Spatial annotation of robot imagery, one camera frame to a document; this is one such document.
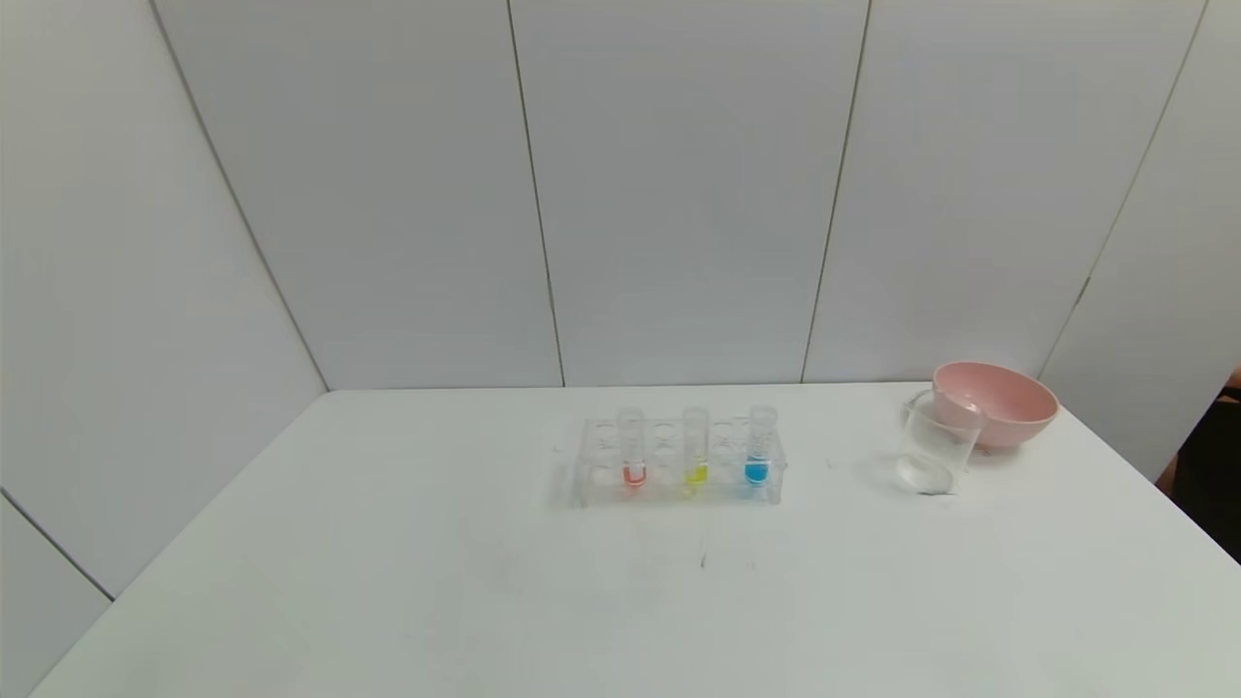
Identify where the test tube with red pigment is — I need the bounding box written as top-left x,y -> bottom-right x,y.
618,407 -> 648,488

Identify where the test tube with yellow pigment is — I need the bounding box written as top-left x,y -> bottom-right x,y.
683,406 -> 711,489

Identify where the clear acrylic test tube rack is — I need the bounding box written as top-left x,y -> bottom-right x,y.
572,417 -> 786,507

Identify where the test tube with blue pigment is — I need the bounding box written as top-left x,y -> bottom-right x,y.
745,405 -> 779,486

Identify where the clear glass beaker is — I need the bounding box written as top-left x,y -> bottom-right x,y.
895,390 -> 988,496

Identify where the pink plastic bowl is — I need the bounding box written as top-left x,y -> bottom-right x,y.
933,362 -> 1060,450

